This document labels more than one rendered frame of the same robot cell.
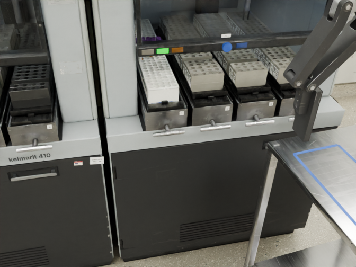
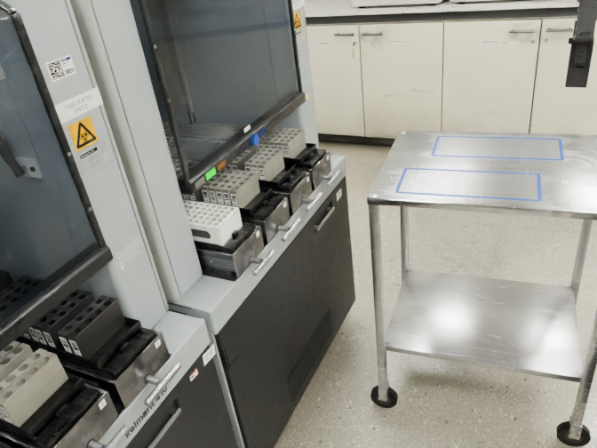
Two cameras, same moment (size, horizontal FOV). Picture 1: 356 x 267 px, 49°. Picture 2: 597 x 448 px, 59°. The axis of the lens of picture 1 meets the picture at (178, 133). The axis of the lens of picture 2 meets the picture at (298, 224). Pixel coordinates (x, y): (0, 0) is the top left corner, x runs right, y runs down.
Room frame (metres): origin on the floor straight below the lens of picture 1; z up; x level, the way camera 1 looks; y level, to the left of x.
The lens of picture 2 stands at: (0.18, 0.74, 1.49)
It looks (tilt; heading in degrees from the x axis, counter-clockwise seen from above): 31 degrees down; 313
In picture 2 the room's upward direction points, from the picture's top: 8 degrees counter-clockwise
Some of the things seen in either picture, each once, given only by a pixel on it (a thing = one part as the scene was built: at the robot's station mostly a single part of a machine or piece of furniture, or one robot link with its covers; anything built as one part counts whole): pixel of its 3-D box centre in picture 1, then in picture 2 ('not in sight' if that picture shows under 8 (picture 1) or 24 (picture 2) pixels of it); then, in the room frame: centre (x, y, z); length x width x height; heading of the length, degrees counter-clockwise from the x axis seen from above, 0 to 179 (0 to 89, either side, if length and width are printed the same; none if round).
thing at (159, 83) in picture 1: (156, 75); (182, 220); (1.20, 0.08, 0.83); 0.30 x 0.10 x 0.06; 14
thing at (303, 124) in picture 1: (306, 110); (579, 64); (0.38, -0.15, 1.22); 0.03 x 0.01 x 0.07; 14
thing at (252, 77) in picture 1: (250, 77); (271, 166); (1.17, -0.24, 0.85); 0.12 x 0.02 x 0.06; 103
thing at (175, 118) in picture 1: (150, 71); (147, 230); (1.33, 0.11, 0.78); 0.73 x 0.14 x 0.09; 14
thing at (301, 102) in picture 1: (296, 92); (582, 50); (0.38, -0.13, 1.25); 0.03 x 0.01 x 0.05; 104
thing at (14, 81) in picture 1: (32, 86); (72, 321); (1.07, 0.47, 0.85); 0.12 x 0.02 x 0.06; 104
